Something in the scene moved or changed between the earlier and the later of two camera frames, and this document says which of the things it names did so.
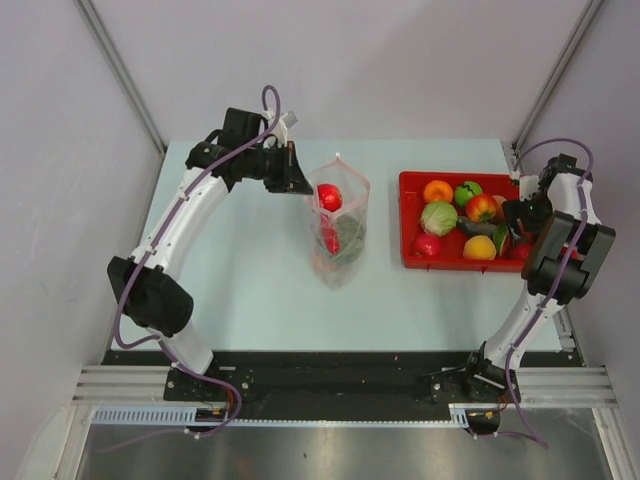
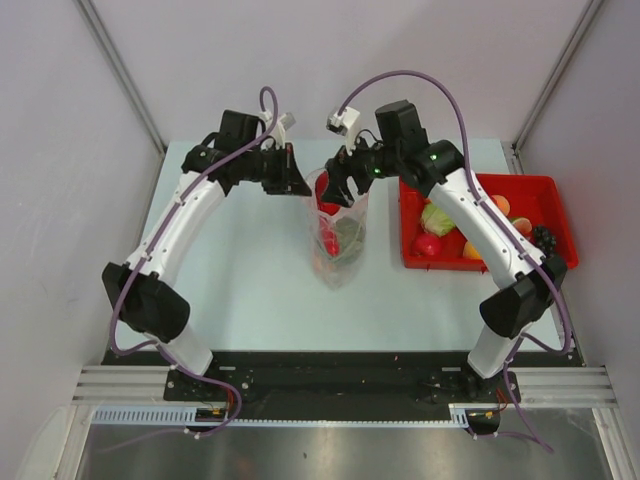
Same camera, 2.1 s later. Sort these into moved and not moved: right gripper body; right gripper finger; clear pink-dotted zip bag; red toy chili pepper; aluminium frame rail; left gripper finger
Moved: right gripper finger; right gripper body
Not moved: aluminium frame rail; clear pink-dotted zip bag; left gripper finger; red toy chili pepper
